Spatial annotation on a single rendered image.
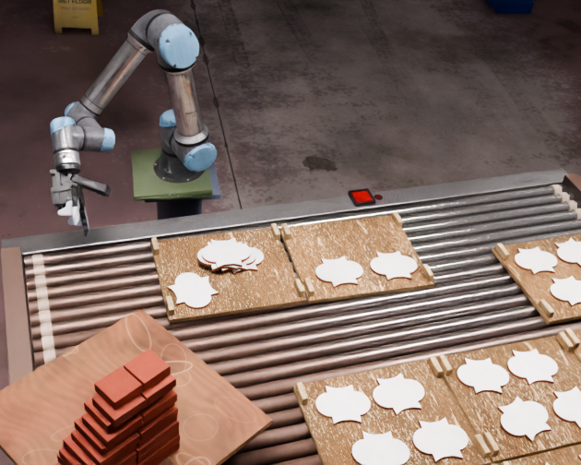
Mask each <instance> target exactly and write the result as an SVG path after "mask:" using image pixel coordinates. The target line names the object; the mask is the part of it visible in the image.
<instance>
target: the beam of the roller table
mask: <svg viewBox="0 0 581 465"><path fill-rule="evenodd" d="M566 174H568V173H567V172H566V171H565V170H564V169H563V168H560V169H553V170H546V171H538V172H531V173H517V174H510V175H503V176H495V177H488V178H481V179H474V180H467V181H459V182H452V183H444V184H437V185H424V186H416V187H409V188H401V189H394V190H387V191H380V192H372V195H373V197H374V195H381V196H382V197H383V199H381V200H377V199H375V200H376V202H375V205H369V206H362V207H355V206H354V204H353V202H352V201H351V199H350V197H349V196H344V197H330V198H322V199H315V200H307V201H301V202H293V203H286V204H278V205H271V206H264V207H257V208H249V209H236V210H228V211H221V212H214V213H207V214H199V215H192V216H184V217H177V218H170V219H163V220H155V221H141V222H134V223H127V224H120V225H113V226H105V227H98V228H90V229H89V232H88V235H87V236H85V234H84V230H76V231H69V232H55V233H47V234H41V235H33V236H26V237H19V238H11V239H4V240H1V248H8V247H14V246H20V247H21V252H22V257H23V263H24V268H25V261H24V257H25V256H33V255H37V254H42V255H45V254H52V253H59V252H66V251H73V250H80V249H87V248H93V247H101V246H107V245H115V244H127V243H134V242H141V241H148V240H151V238H153V237H157V239H162V238H169V237H175V236H183V235H189V234H197V233H210V232H216V231H223V230H230V229H237V228H244V227H251V226H258V225H265V224H271V223H279V222H285V221H298V220H305V219H312V218H319V217H326V216H333V215H340V214H347V213H353V212H361V211H367V210H375V209H388V208H394V207H401V206H408V205H415V204H422V203H429V202H436V201H443V200H449V199H457V198H463V197H476V196H483V195H490V194H497V193H504V192H511V191H518V190H525V189H531V188H539V187H545V186H550V185H561V184H562V182H563V178H564V176H565V175H566Z"/></svg>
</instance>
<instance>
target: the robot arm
mask: <svg viewBox="0 0 581 465"><path fill-rule="evenodd" d="M127 33H128V38H127V40H126V41H125V42H124V44H123V45H122V46H121V48H120V49H119V50H118V52H117V53H116V54H115V56H114V57H113V58H112V60H111V61H110V62H109V64H108V65H107V66H106V67H105V68H104V69H103V70H102V72H101V73H100V75H99V76H98V77H97V79H96V80H95V81H94V82H93V84H92V85H91V86H90V88H89V89H88V91H87V92H86V93H85V94H84V96H83V97H82V98H81V100H80V101H75V102H72V103H71V104H69V105H67V107H66V108H65V117H58V118H55V119H53V120H52V122H51V123H50V126H51V127H50V129H51V138H52V144H53V159H54V167H55V169H54V170H50V175H51V176H52V180H53V187H51V193H52V201H53V204H54V205H55V206H56V207H58V209H60V210H59V211H58V215H60V216H72V217H70V218H69V219H68V220H67V223H68V224H69V225H74V226H82V227H83V230H84V234H85V236H87V235H88V232H89V222H88V215H87V210H86V205H85V198H84V193H83V190H82V188H85V189H88V190H90V191H93V192H96V193H97V194H99V195H101V196H107V197H108V196H109V195H110V193H111V190H112V189H111V188H110V187H109V186H108V185H107V184H104V183H99V182H96V181H93V180H90V179H88V178H85V177H82V176H80V175H77V174H78V173H80V172H81V171H80V158H79V152H80V151H94V152H110V151H111V150H112V149H113V147H114V144H115V135H114V132H113V131H112V130H111V129H109V128H105V127H104V128H101V127H100V126H99V124H98V123H97V121H96V119H97V118H98V116H99V115H100V114H101V112H102V111H103V110H104V108H105V107H106V106H107V105H108V103H109V102H110V101H111V99H112V98H113V97H114V95H115V94H116V93H117V91H118V90H119V89H120V88H121V87H122V86H123V85H124V83H125V82H126V81H127V79H128V78H129V77H130V76H131V74H132V73H133V72H134V70H135V69H136V68H137V66H138V65H139V64H140V63H141V61H142V60H143V59H144V57H145V56H146V55H147V54H149V53H153V52H154V50H156V53H157V57H158V61H159V66H160V69H161V70H162V71H164V72H166V77H167V81H168V86H169V91H170V95H171V100H172V108H173V109H171V110H169V111H166V112H164V113H163V114H162V115H161V116H160V137H161V147H162V152H161V155H160V160H159V170H160V172H161V174H163V175H164V176H166V177H169V178H172V179H184V178H188V177H191V176H193V175H195V174H196V173H198V172H201V171H204V170H205V169H207V168H208V167H210V166H211V165H212V163H213V162H214V161H215V159H216V158H217V151H216V149H215V146H214V145H212V144H211V142H210V138H209V132H208V128H207V126H206V125H204V124H203V123H202V117H201V112H200V107H199V101H198V97H197V91H196V82H195V76H194V70H193V67H194V65H195V64H196V57H197V56H198V54H199V43H198V40H197V38H196V36H195V34H194V33H193V32H192V31H191V30H190V29H189V28H188V27H186V26H185V25H184V24H183V22H182V21H181V20H180V19H178V18H177V17H176V16H175V15H174V14H173V13H172V12H170V11H168V10H165V9H156V10H152V11H150V12H148V13H147V14H146V15H144V16H143V17H142V18H140V19H139V20H138V21H137V22H136V23H135V25H134V26H133V27H132V28H131V29H130V31H128V32H127Z"/></svg>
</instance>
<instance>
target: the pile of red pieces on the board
mask: <svg viewBox="0 0 581 465"><path fill-rule="evenodd" d="M94 387H95V391H96V392H97V393H98V394H97V395H95V396H94V397H92V398H91V399H89V400H87V401H85V402H84V407H85V411H86V412H87V413H85V414H84V415H82V416H81V417H79V418H78V419H76V420H74V424H75V428H76V430H74V431H73V432H71V435H69V436H68V437H66V438H65V439H64V440H63V441H64V446H63V447H62V448H61V449H59V454H57V459H58V463H56V464H55V465H158V464H159V463H160V462H162V461H163V460H164V459H166V458H167V457H169V456H170V455H171V454H172V453H173V452H175V451H176V450H177V449H179V448H180V442H179V441H180V435H179V421H178V420H177V415H178V408H177V407H176V406H175V405H174V402H175V401H177V394H176V393H175V392H174V391H173V390H172V389H173V388H174V387H176V378H175V377H174V376H172V375H171V374H170V366H169V365H168V364H167V363H165V362H164V361H163V360H162V359H161V358H160V357H159V356H158V355H157V354H156V353H155V352H153V351H152V350H151V349H147V350H146V351H144V352H142V353H141V354H139V355H138V356H137V357H136V358H134V359H132V360H131V361H129V362H128V363H126V364H124V367H122V366H120V367H119V368H117V369H116V370H114V371H113V372H111V373H110V374H108V375H107V376H105V377H104V378H102V379H101V380H99V381H97V382H96V383H94Z"/></svg>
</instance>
